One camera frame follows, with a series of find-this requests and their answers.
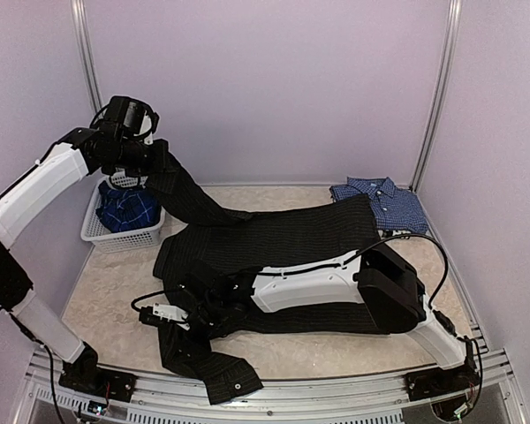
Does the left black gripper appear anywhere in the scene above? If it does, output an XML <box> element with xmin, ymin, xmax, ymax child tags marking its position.
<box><xmin>104</xmin><ymin>137</ymin><xmax>168</xmax><ymax>177</ymax></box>

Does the black pinstripe long sleeve shirt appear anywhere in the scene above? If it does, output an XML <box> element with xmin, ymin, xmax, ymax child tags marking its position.
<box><xmin>146</xmin><ymin>152</ymin><xmax>379</xmax><ymax>405</ymax></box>

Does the white plastic laundry basket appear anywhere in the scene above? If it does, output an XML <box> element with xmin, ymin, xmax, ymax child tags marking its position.
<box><xmin>80</xmin><ymin>171</ymin><xmax>165</xmax><ymax>253</ymax></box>

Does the blue checked shirt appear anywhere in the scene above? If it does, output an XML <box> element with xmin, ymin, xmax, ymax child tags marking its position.
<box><xmin>329</xmin><ymin>177</ymin><xmax>429</xmax><ymax>235</ymax></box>

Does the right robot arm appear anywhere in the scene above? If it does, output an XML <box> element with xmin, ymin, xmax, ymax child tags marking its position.
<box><xmin>187</xmin><ymin>240</ymin><xmax>481</xmax><ymax>392</ymax></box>

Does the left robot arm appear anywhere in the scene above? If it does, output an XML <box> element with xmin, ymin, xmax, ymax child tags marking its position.
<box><xmin>0</xmin><ymin>96</ymin><xmax>168</xmax><ymax>393</ymax></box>

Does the dark blue plaid shirt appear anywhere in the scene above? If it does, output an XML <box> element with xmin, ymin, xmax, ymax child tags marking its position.
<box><xmin>95</xmin><ymin>182</ymin><xmax>161</xmax><ymax>233</ymax></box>

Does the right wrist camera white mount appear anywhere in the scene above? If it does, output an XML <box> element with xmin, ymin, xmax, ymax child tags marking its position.
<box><xmin>139</xmin><ymin>303</ymin><xmax>190</xmax><ymax>330</ymax></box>

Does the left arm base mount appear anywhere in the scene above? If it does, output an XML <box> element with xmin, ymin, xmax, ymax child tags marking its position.
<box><xmin>59</xmin><ymin>343</ymin><xmax>137</xmax><ymax>403</ymax></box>

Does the left aluminium frame post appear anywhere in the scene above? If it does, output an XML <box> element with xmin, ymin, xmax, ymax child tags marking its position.
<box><xmin>70</xmin><ymin>0</ymin><xmax>103</xmax><ymax>113</ymax></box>

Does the aluminium frame post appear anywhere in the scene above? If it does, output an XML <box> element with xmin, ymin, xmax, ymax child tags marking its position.
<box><xmin>409</xmin><ymin>0</ymin><xmax>463</xmax><ymax>193</ymax></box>
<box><xmin>70</xmin><ymin>0</ymin><xmax>103</xmax><ymax>113</ymax></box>

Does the front aluminium rail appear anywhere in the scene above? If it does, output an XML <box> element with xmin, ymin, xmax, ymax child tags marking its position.
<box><xmin>24</xmin><ymin>348</ymin><xmax>525</xmax><ymax>424</ymax></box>

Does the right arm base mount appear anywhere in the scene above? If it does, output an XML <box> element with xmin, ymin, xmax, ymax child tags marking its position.
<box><xmin>405</xmin><ymin>346</ymin><xmax>481</xmax><ymax>402</ymax></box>

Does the right aluminium frame post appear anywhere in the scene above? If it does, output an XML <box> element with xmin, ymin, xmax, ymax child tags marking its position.
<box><xmin>409</xmin><ymin>0</ymin><xmax>463</xmax><ymax>193</ymax></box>

